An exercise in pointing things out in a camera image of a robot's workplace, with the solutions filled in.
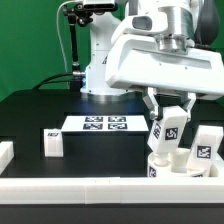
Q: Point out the white round stool seat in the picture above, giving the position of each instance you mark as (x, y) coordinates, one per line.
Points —
(176, 166)

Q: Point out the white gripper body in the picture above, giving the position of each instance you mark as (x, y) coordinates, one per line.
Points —
(168, 49)

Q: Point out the white U-shaped fence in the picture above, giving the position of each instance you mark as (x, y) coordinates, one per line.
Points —
(105, 190)

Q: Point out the white marker sheet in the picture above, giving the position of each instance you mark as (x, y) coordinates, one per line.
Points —
(101, 123)

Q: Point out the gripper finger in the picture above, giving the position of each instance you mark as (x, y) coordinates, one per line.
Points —
(188, 100)
(149, 98)

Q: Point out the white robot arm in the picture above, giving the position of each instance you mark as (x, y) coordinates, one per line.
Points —
(108, 15)

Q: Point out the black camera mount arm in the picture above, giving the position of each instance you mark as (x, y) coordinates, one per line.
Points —
(76, 16)

